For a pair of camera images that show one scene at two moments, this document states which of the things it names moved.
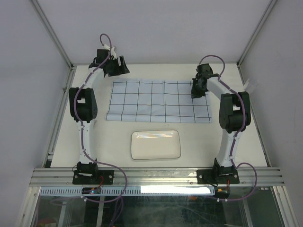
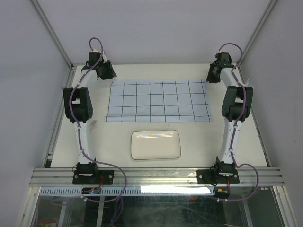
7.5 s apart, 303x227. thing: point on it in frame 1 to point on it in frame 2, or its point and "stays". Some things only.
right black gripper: [195, 93] to [209, 78]
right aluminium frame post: [254, 35] stays
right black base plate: [208, 176] stays
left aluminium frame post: [52, 34] stays
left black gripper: [121, 69] to [111, 73]
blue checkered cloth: [157, 101] stays
